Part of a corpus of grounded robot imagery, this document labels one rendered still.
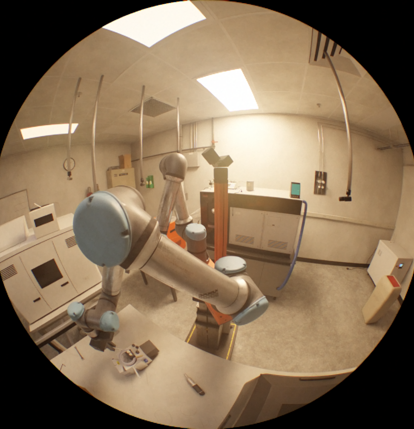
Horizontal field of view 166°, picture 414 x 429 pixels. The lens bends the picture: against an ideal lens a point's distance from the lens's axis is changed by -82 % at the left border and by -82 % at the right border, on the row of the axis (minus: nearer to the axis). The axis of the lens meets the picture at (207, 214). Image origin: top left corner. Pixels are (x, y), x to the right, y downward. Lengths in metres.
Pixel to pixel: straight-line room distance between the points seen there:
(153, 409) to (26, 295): 1.02
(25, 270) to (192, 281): 1.14
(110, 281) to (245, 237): 1.49
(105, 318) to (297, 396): 0.61
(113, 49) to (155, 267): 1.50
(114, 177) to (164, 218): 3.55
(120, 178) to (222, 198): 3.82
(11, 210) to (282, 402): 4.48
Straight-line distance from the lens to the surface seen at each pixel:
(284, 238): 1.67
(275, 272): 1.83
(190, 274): 0.28
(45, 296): 1.32
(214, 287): 0.32
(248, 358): 1.78
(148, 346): 0.80
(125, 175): 4.33
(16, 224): 1.39
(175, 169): 0.67
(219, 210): 0.60
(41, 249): 1.17
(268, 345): 1.88
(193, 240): 0.78
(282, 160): 2.66
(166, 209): 0.68
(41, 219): 1.12
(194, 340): 1.53
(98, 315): 0.55
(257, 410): 0.52
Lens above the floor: 1.69
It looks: 18 degrees down
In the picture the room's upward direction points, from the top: 1 degrees counter-clockwise
